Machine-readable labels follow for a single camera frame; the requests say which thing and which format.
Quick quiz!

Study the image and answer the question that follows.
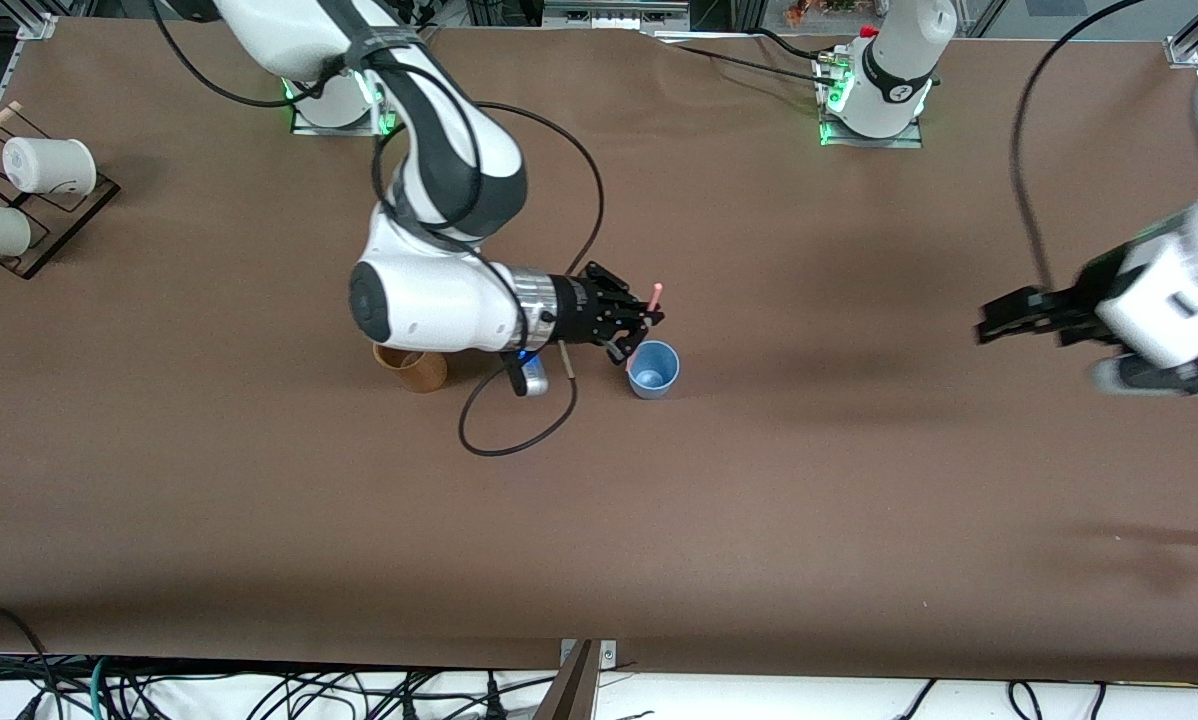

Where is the pink chopstick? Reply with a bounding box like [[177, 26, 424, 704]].
[[626, 282, 665, 372]]

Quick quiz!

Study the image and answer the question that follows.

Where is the blue cup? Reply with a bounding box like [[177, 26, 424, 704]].
[[626, 340, 681, 401]]

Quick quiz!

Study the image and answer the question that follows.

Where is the brown bamboo cup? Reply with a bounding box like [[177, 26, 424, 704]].
[[372, 342, 449, 395]]

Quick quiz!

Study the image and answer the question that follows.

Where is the grey background device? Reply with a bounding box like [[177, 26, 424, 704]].
[[542, 0, 692, 31]]

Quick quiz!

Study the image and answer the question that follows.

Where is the brown table leg strut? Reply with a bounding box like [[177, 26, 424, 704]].
[[533, 640, 601, 720]]

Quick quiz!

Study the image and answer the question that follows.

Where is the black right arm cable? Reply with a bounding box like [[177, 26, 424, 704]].
[[147, 0, 606, 459]]

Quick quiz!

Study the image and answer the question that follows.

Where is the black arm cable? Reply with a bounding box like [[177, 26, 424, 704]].
[[1009, 0, 1150, 293], [147, 0, 606, 459]]

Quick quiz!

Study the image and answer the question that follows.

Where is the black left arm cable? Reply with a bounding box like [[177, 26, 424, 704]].
[[1009, 0, 1150, 293]]

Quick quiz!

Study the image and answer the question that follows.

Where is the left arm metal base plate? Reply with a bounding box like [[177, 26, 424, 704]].
[[817, 52, 925, 150]]

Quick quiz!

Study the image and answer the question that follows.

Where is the black table cable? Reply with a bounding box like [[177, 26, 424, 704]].
[[752, 28, 838, 65], [649, 38, 840, 89]]

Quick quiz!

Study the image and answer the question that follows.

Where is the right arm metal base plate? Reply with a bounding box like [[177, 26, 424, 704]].
[[289, 80, 402, 138]]

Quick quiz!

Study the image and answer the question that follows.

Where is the aluminium frame profile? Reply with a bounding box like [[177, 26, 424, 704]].
[[1164, 0, 1198, 69], [14, 0, 96, 41]]

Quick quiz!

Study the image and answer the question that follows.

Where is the metal table edge bracket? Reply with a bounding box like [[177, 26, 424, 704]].
[[559, 639, 618, 673]]

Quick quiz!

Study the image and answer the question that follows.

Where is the black wire cup rack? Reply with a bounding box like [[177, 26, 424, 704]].
[[0, 105, 121, 281]]

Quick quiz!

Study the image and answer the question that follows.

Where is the black floor cable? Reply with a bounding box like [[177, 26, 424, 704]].
[[0, 603, 65, 720]]

